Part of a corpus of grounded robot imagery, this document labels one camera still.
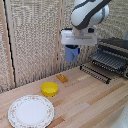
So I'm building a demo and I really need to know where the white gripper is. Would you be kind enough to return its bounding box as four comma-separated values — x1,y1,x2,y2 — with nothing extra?
60,28,99,47

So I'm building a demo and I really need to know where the blue plastic cup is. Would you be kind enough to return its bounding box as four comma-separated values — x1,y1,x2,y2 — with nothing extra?
64,45,81,63

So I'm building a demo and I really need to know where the black dish rack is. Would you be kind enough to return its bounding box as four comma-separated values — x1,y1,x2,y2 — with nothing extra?
88,36,128,80

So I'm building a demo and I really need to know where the orange rectangular block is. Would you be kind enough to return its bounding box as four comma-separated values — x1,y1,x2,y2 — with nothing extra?
55,73,69,84

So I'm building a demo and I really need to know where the yellow plastic bowl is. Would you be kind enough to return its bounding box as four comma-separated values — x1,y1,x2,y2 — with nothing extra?
40,81,60,98

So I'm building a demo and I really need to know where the white floral-rimmed plate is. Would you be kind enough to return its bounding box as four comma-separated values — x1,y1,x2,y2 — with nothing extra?
7,94,55,128

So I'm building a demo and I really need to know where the black wire oven rack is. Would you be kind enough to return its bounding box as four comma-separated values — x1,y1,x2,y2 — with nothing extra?
79,64,111,85

